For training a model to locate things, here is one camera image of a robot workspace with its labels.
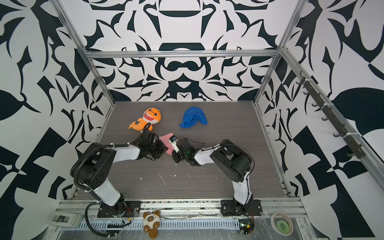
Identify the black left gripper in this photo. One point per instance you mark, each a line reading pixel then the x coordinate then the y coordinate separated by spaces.
pixel 163 149

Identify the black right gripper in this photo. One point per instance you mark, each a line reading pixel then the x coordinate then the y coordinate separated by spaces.
pixel 177 159

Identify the pink paper sheet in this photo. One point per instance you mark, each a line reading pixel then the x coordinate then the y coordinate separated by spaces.
pixel 166 140

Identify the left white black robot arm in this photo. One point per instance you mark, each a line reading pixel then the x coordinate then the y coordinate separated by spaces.
pixel 91 171

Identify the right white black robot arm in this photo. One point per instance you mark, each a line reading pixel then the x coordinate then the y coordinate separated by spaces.
pixel 232 160

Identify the orange shark plush toy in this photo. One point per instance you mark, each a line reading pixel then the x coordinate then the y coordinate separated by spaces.
pixel 151 116

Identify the blue cloth cap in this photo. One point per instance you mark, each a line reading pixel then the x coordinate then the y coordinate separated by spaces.
pixel 193 115

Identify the brown white plush toy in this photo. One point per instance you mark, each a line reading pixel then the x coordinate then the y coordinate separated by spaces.
pixel 151 223

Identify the small electronics board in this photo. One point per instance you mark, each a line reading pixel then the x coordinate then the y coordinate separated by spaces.
pixel 246 226

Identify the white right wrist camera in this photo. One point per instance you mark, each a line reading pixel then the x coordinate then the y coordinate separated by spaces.
pixel 173 141

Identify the white switch box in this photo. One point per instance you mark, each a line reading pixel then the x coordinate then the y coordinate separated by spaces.
pixel 67 220

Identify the black hook rail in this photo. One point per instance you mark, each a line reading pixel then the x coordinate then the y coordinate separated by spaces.
pixel 333 117

